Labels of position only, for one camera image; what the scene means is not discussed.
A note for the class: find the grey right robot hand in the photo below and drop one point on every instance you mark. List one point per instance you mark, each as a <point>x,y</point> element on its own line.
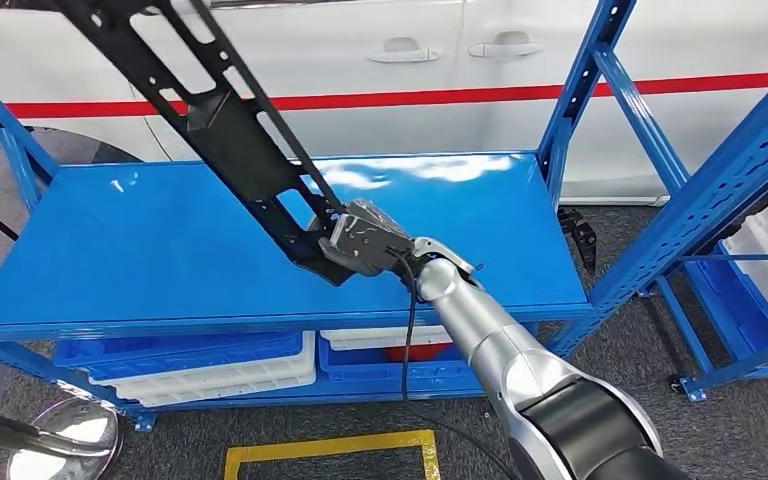
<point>371,245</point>

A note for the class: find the black plastic frame part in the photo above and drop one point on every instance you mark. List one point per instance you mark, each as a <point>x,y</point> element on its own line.
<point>232,139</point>

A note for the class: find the blue metal shelf rack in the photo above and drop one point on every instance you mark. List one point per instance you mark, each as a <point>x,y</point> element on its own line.
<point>728,298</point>
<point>159,232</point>

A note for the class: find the white car with red stripe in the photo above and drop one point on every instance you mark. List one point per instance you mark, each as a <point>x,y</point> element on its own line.
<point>424,126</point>

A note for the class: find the chrome round base stand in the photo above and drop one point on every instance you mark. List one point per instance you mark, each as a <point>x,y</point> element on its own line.
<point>86,427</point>

